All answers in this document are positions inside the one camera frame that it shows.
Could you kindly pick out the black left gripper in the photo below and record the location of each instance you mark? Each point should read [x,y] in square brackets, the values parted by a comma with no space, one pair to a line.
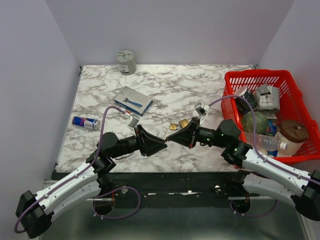
[151,145]

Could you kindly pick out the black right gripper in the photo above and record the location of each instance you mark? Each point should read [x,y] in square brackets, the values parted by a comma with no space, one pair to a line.
[185,136]

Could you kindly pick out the large brass padlock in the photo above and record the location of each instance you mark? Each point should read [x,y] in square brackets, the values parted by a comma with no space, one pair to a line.
[183,123]

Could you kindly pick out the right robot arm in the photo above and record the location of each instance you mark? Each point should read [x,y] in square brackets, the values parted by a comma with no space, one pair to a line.
[266,176]

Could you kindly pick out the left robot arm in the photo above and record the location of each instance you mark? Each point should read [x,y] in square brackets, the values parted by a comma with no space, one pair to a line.
[35,211]

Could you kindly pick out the small brass padlock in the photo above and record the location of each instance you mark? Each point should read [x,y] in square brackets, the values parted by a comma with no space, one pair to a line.
[174,126]

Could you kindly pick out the blue razor package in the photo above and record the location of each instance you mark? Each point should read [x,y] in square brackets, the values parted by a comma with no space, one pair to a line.
[133,100]

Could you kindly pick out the red bull can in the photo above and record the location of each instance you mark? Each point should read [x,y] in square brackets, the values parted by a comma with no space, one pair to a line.
[84,122]

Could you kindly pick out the grey cylindrical canister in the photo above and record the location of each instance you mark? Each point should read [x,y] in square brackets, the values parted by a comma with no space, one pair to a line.
[126,61]

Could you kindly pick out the green round melon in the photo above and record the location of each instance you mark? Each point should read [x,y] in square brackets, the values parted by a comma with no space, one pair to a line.
[258,119]

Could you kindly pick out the clear plastic water bottle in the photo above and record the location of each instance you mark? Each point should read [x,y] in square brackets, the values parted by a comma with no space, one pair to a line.
[265,142]

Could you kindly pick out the blue snack packet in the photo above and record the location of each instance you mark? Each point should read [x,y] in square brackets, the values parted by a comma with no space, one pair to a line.
[272,128]

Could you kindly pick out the grey white pouch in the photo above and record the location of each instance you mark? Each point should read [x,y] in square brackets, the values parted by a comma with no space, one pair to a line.
[268,99]

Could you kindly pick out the brown lid white jar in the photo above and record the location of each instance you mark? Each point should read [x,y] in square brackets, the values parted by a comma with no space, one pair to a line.
[293,134]

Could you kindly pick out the red plastic basket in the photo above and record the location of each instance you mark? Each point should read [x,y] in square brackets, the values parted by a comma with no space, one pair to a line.
[292,106]

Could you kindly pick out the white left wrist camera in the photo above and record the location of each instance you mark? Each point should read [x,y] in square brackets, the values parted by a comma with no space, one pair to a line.
[133,120]

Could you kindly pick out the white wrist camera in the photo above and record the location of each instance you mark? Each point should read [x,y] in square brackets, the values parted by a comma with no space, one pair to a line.
[202,111]
[133,120]

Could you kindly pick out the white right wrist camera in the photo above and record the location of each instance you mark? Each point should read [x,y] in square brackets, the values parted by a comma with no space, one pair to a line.
[202,111]

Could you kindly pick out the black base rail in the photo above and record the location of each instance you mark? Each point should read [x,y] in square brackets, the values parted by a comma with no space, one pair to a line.
[173,189]

